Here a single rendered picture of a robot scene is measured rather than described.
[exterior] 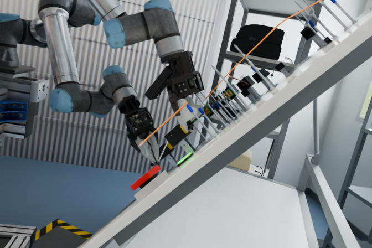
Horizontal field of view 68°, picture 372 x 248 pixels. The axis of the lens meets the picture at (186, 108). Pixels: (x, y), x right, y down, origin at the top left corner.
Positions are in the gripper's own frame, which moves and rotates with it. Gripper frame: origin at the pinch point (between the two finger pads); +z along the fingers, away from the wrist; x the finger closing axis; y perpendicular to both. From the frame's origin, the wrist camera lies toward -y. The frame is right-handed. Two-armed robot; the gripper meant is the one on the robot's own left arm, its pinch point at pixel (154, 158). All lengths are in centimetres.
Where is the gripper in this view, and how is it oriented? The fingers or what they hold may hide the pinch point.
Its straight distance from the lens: 84.2
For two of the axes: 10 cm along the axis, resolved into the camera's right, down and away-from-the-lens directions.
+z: 4.7, 7.7, -4.3
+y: 1.1, -5.4, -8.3
